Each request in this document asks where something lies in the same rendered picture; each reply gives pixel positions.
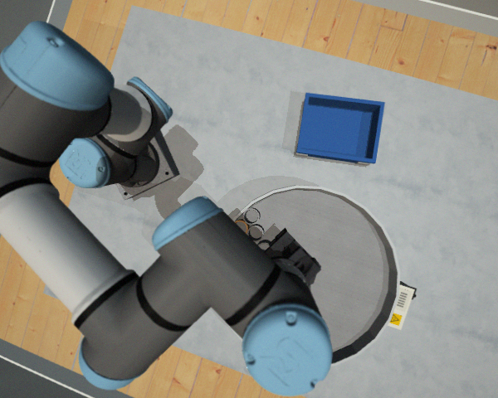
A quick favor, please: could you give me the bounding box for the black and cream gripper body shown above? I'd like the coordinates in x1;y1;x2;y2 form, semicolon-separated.
264;228;321;288

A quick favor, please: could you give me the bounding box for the grey round turntable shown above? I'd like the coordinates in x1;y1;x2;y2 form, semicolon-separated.
233;185;417;366

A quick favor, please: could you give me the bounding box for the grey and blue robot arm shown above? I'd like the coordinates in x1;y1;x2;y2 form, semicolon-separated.
0;21;333;396

